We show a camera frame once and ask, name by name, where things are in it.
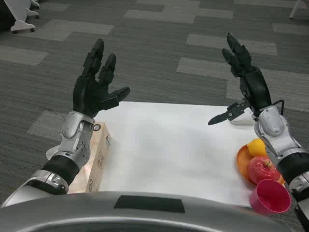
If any pink plastic cup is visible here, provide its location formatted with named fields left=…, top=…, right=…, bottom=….
left=249, top=178, right=292, bottom=215

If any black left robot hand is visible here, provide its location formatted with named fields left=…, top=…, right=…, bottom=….
left=72, top=38, right=131, bottom=119

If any white furniture leg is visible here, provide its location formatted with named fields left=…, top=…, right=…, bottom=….
left=289, top=0, right=305, bottom=19

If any peach cardboard tissue box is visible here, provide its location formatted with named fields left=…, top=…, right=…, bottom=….
left=45, top=121, right=112, bottom=194

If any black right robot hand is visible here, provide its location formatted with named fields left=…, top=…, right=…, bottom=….
left=208, top=32, right=273, bottom=126

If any yellow orange fruit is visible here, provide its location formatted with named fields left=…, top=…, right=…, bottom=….
left=246, top=138, right=267, bottom=157

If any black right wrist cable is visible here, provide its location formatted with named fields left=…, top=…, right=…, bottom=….
left=272, top=99, right=285, bottom=114

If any white computer mouse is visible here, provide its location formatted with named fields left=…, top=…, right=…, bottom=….
left=229, top=107, right=257, bottom=125

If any orange round plate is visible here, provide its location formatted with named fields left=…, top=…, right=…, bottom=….
left=236, top=144, right=285, bottom=187

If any red apple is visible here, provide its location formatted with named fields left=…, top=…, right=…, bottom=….
left=247, top=155, right=282, bottom=184

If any silver robot chest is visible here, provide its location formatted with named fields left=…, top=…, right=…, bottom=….
left=0, top=190, right=306, bottom=232

